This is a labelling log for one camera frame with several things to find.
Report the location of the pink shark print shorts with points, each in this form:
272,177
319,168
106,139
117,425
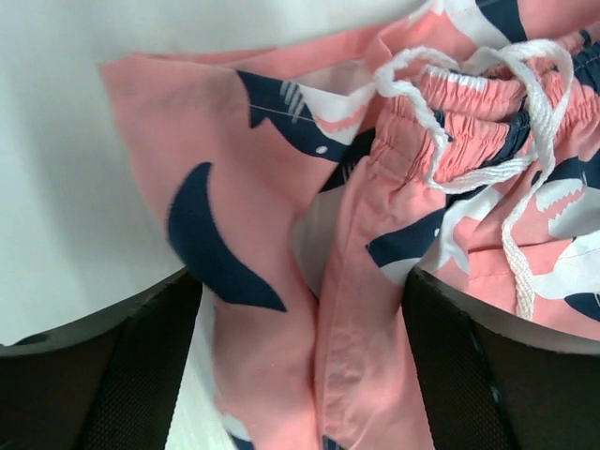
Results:
301,185

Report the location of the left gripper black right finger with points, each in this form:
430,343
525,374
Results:
490,380

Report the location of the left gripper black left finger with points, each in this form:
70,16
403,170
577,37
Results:
109,380

